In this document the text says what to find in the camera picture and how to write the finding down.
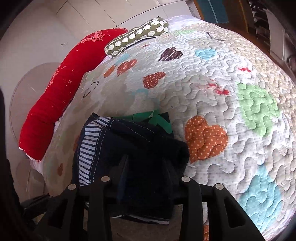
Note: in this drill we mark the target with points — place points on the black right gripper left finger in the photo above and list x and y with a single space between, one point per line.
83 213

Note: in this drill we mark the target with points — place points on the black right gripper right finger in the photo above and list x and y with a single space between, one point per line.
227 219

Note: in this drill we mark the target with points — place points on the navy striped kids pants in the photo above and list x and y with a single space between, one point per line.
142 158

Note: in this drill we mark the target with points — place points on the red long pillow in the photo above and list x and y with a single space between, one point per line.
38 128

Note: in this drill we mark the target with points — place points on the heart patterned quilt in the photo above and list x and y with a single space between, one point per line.
199 72

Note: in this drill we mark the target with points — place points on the round beige headboard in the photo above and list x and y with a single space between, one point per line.
27 91

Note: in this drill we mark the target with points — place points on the cluttered white shelf unit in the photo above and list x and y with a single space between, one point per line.
279 21

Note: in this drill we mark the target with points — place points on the olive white dotted pillow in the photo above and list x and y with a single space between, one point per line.
151 29

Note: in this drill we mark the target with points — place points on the wooden framed teal door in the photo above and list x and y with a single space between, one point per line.
223 13

